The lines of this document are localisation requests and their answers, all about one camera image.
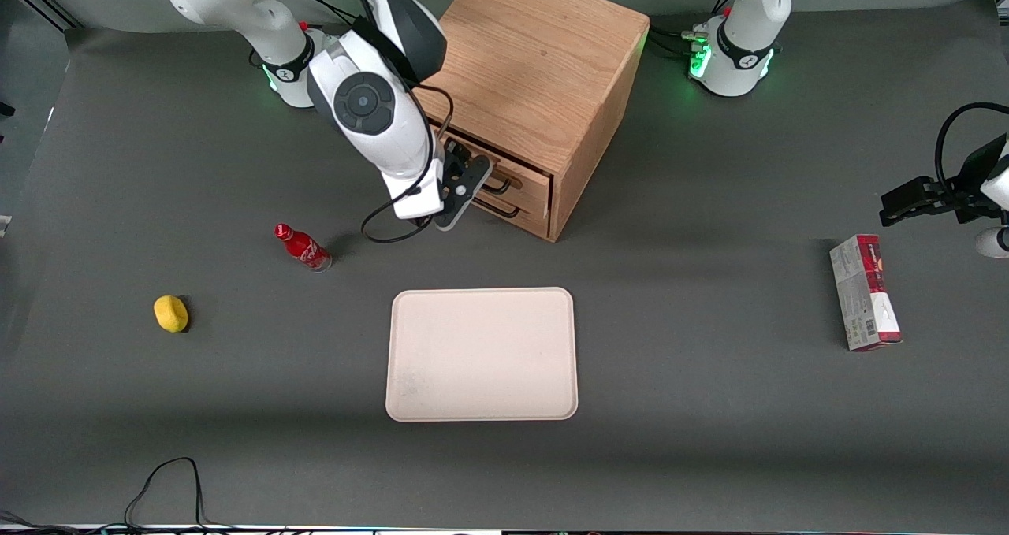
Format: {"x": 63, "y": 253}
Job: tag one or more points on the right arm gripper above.
{"x": 455, "y": 159}

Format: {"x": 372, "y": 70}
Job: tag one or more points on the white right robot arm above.
{"x": 363, "y": 103}

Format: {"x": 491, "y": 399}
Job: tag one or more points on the wooden drawer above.
{"x": 536, "y": 218}
{"x": 536, "y": 182}

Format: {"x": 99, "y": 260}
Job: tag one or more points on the yellow lemon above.
{"x": 171, "y": 313}

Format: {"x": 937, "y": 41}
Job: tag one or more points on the grey and red carton box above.
{"x": 863, "y": 295}

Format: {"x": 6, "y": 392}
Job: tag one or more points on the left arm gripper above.
{"x": 966, "y": 191}

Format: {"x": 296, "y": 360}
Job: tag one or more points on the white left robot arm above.
{"x": 737, "y": 62}

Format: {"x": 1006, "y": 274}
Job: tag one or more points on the dark grey table mat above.
{"x": 709, "y": 456}

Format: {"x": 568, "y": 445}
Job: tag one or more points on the red cola bottle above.
{"x": 303, "y": 248}

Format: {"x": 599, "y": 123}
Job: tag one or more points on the oak wooden drawer cabinet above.
{"x": 536, "y": 54}

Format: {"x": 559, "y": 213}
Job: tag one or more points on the beige plastic tray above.
{"x": 481, "y": 354}

